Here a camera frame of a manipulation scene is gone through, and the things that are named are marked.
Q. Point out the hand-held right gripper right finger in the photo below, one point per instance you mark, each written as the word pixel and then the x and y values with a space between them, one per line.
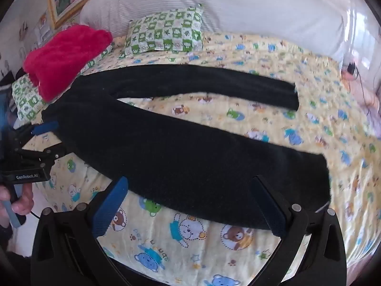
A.
pixel 268 207

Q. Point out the white striped headboard cushion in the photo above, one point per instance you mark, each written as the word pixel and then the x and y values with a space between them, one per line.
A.
pixel 253 9

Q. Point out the green checkered pillow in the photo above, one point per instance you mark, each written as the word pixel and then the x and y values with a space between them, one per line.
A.
pixel 26 98
pixel 163 29

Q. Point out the red plush blanket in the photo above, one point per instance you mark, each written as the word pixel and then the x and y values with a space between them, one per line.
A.
pixel 65 56

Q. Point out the person's left hand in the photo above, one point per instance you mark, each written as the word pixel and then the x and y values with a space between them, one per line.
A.
pixel 25 199

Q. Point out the yellow cartoon print bed sheet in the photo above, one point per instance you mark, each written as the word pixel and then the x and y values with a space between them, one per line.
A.
pixel 312 95

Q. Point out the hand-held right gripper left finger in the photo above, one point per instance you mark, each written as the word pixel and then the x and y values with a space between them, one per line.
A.
pixel 109 210

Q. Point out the pink cloth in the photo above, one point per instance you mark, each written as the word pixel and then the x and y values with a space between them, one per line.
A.
pixel 369 101

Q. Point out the black pants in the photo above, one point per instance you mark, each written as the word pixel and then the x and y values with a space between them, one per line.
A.
pixel 148 143

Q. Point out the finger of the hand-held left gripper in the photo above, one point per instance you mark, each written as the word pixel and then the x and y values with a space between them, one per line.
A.
pixel 49 154
pixel 44 127

